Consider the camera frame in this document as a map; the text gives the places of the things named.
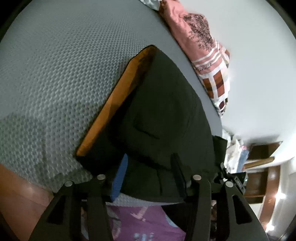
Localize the black pants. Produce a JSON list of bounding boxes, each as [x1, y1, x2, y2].
[[75, 45, 228, 241]]

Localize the purple patterned clothing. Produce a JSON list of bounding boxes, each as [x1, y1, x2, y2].
[[107, 203, 196, 240]]

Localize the wooden shelf unit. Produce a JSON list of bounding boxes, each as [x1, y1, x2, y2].
[[243, 142, 281, 232]]

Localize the white patterned bedsheet pile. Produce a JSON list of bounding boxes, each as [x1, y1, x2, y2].
[[222, 130, 249, 174]]

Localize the pink checked pillow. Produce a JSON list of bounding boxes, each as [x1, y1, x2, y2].
[[159, 1, 230, 116]]

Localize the grey mesh mattress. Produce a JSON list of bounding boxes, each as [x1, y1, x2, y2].
[[1, 1, 222, 192]]

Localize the light blue striped cloth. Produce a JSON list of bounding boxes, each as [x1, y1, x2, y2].
[[140, 0, 161, 11]]

